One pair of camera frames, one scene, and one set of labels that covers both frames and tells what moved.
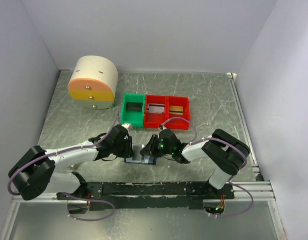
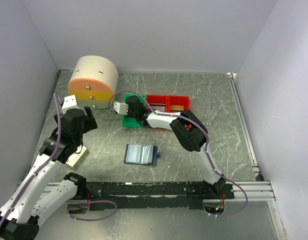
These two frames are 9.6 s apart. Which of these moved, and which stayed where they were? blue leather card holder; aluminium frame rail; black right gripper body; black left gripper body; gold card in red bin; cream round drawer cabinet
Moved: black left gripper body; black right gripper body
Stayed: blue leather card holder; cream round drawer cabinet; aluminium frame rail; gold card in red bin
